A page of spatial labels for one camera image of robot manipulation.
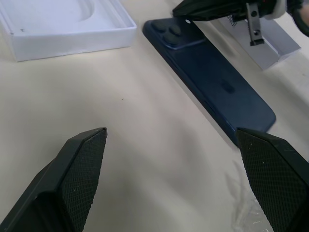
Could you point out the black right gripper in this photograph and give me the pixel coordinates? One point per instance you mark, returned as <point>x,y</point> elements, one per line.
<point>263,6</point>

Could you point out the white phone box lid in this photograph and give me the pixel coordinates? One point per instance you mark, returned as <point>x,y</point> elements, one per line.
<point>270,53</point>

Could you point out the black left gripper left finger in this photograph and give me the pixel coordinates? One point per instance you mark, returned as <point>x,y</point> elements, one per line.
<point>72,181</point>

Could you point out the dark blue smartphone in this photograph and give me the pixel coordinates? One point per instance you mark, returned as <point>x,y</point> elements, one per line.
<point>205,79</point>

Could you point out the white phone box base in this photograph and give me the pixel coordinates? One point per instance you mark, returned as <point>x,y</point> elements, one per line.
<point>72,41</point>

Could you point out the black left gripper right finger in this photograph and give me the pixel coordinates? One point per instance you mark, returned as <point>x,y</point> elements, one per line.
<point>275,178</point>

